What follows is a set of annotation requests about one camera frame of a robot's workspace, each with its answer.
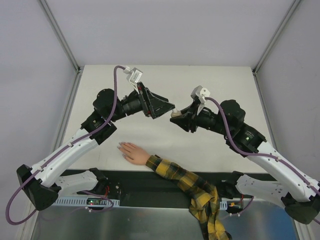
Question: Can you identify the beige nail polish bottle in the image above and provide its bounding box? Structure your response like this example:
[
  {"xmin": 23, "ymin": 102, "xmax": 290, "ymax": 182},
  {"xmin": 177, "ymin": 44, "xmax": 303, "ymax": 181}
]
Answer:
[{"xmin": 170, "ymin": 110, "xmax": 183, "ymax": 118}]

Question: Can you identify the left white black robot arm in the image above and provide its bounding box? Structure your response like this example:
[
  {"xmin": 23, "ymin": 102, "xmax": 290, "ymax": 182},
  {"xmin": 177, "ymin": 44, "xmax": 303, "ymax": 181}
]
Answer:
[{"xmin": 16, "ymin": 82, "xmax": 175, "ymax": 211}]

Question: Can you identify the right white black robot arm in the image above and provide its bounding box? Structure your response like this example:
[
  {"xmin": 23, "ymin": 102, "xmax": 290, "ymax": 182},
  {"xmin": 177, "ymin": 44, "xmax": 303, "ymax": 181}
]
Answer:
[{"xmin": 170, "ymin": 98, "xmax": 320, "ymax": 225}]

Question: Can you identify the mannequin hand with painted nails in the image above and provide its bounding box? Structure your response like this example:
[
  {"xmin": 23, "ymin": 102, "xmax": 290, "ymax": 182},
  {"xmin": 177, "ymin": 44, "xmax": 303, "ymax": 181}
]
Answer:
[{"xmin": 117, "ymin": 142, "xmax": 151, "ymax": 166}]

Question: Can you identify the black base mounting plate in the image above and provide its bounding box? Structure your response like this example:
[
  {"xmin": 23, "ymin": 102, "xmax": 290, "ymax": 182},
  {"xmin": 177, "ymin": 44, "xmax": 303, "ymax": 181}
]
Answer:
[{"xmin": 59, "ymin": 168, "xmax": 281, "ymax": 208}]

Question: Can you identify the yellow black plaid shirt sleeve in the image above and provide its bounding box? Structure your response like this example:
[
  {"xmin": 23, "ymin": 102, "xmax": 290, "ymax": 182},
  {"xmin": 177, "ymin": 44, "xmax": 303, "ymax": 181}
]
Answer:
[{"xmin": 146, "ymin": 155, "xmax": 232, "ymax": 240}]

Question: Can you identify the left control board green led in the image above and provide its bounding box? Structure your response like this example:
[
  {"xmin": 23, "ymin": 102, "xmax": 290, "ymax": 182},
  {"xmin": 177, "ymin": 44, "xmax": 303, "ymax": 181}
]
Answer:
[{"xmin": 86, "ymin": 198, "xmax": 106, "ymax": 206}]

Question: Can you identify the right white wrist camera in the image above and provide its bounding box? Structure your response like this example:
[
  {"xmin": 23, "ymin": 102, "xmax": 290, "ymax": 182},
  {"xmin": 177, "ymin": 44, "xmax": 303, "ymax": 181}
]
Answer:
[{"xmin": 190, "ymin": 85, "xmax": 211, "ymax": 114}]

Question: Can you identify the left aluminium frame post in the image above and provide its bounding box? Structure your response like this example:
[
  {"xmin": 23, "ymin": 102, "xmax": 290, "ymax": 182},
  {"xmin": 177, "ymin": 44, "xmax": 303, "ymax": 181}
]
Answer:
[{"xmin": 38, "ymin": 0, "xmax": 85, "ymax": 74}]

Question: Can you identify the aluminium frame post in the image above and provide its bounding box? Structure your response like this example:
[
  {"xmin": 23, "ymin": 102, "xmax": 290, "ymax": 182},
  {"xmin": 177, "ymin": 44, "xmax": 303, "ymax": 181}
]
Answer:
[
  {"xmin": 38, "ymin": 0, "xmax": 85, "ymax": 74},
  {"xmin": 252, "ymin": 0, "xmax": 303, "ymax": 75}
]

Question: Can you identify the white slotted cable duct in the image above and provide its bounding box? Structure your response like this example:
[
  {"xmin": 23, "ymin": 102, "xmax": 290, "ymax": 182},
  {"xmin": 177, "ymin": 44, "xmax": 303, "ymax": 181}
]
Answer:
[{"xmin": 52, "ymin": 196, "xmax": 120, "ymax": 208}]

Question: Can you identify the right aluminium frame post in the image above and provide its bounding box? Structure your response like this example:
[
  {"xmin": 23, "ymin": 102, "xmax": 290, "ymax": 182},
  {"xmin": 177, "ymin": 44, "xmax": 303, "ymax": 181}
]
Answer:
[{"xmin": 252, "ymin": 0, "xmax": 303, "ymax": 75}]

